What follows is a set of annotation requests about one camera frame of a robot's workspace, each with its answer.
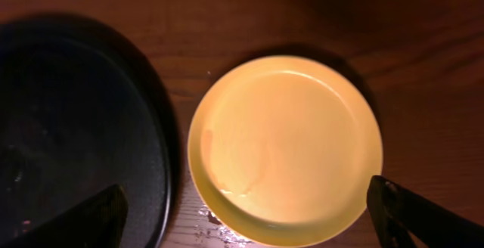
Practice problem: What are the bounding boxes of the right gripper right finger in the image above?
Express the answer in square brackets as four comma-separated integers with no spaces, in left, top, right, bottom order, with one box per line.
[367,175,483,248]

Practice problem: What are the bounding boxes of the round black tray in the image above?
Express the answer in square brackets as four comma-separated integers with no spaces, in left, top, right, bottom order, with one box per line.
[1,14,178,247]

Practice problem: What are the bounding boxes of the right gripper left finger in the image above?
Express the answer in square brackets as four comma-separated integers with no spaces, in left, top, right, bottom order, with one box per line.
[7,184,129,248]

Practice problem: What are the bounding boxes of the yellow plate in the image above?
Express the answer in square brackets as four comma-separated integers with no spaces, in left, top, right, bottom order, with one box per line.
[187,55,383,247]

